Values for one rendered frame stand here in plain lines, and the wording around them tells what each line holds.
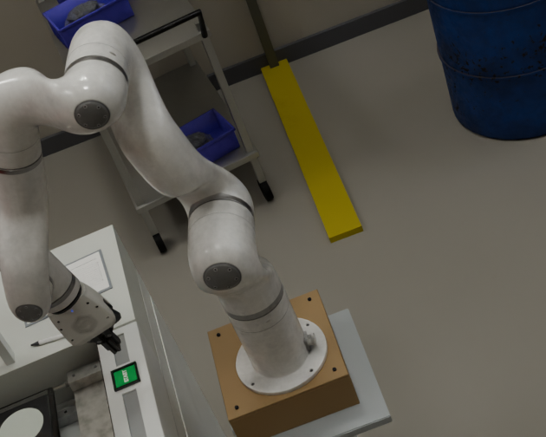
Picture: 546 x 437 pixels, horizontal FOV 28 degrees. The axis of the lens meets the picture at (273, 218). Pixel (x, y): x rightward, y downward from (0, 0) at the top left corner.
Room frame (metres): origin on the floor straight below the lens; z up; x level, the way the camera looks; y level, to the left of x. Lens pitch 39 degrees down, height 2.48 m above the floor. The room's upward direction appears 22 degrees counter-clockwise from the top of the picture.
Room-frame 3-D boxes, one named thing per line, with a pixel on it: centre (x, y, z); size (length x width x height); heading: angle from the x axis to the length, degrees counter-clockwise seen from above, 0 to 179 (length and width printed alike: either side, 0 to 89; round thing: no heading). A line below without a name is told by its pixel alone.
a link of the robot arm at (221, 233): (1.49, 0.10, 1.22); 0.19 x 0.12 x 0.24; 168
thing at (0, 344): (1.78, 0.65, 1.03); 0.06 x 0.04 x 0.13; 91
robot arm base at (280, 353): (1.53, 0.09, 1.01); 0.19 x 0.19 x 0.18
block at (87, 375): (1.72, 0.50, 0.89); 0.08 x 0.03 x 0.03; 91
